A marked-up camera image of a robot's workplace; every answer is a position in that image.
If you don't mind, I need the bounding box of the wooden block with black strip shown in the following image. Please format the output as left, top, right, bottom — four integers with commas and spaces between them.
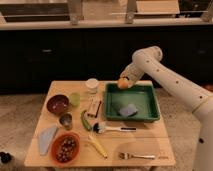
87, 97, 101, 117

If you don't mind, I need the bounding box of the dark red bowl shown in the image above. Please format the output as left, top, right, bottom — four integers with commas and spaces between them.
46, 94, 69, 115

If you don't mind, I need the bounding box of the dark cabinet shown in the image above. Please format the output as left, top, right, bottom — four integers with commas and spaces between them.
0, 26, 213, 94

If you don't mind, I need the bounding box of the small metal cup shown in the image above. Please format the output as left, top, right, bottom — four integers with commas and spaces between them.
59, 113, 72, 130

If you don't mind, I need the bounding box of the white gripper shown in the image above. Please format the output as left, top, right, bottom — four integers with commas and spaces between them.
119, 66, 137, 86

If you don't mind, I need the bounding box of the orange bowl with grapes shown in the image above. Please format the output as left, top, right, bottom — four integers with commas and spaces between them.
50, 132, 80, 166

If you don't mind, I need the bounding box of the orange apple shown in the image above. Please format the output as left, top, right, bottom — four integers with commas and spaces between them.
117, 78, 129, 89

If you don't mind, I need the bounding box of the metal fork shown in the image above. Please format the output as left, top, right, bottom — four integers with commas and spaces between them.
118, 152, 155, 160

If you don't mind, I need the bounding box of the white paper cup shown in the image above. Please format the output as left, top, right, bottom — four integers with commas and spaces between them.
85, 78, 99, 94

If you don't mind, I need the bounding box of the green plastic tray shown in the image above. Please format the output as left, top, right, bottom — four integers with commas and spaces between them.
104, 83, 160, 122

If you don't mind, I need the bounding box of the blue sponge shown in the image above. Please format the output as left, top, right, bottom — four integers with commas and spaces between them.
119, 104, 138, 117

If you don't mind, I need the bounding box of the black object on floor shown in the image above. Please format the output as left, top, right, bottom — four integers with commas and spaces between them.
0, 152, 12, 164

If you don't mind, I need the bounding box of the grey folded cloth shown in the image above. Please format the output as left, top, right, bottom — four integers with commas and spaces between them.
38, 125, 58, 155

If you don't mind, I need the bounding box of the white handled brush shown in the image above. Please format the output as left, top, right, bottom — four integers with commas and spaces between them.
93, 122, 136, 134

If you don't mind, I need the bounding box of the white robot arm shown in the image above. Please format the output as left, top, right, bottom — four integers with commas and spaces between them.
118, 46, 213, 171

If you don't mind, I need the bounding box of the wooden table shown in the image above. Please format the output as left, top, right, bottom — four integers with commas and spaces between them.
24, 81, 175, 168

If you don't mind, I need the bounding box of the light green plastic cup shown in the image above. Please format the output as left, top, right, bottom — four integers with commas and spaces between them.
69, 92, 80, 107

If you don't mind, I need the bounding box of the green cucumber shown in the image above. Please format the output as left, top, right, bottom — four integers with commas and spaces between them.
81, 110, 92, 131

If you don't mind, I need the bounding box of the yellow banana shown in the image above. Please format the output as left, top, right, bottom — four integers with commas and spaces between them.
88, 134, 108, 159

